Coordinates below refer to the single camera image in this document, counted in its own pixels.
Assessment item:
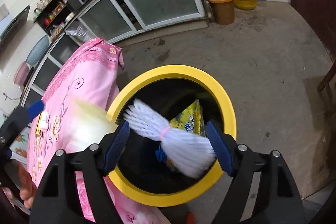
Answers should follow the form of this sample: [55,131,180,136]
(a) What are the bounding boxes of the white tissue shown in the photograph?
[41,110,50,131]

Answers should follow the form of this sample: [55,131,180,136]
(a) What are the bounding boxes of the napa cabbage piece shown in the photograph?
[63,99,117,153]

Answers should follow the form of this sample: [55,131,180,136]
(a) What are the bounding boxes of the yellow snack bag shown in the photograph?
[169,100,206,137]

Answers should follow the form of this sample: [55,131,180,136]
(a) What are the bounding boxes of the yellow rimmed black trash bin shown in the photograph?
[107,65,236,207]

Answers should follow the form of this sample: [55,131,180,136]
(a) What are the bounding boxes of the white framed kitchen cabinet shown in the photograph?
[19,0,209,106]

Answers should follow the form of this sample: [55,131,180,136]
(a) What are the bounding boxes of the person left hand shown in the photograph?
[5,161,37,209]

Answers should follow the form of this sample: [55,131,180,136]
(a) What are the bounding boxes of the yellow red small box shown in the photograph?
[35,113,44,138]

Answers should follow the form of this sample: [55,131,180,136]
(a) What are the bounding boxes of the pink plastic basin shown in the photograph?
[14,61,30,86]

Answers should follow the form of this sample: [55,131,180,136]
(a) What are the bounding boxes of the blue plastic basin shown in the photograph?
[26,35,50,67]

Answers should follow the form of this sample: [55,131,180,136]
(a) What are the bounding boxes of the range hood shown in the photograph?
[1,5,30,44]

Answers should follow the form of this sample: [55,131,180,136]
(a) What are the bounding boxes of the pink floral tablecloth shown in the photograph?
[27,38,167,223]

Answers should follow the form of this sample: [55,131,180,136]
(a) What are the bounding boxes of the white grain sack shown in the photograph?
[65,20,96,44]

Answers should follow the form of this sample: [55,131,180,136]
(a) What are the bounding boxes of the black spice shelf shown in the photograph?
[34,0,74,36]

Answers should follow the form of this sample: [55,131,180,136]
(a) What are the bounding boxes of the wooden stool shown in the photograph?
[317,62,335,118]

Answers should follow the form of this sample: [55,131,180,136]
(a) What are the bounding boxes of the brown plastic bucket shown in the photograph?
[206,0,235,26]

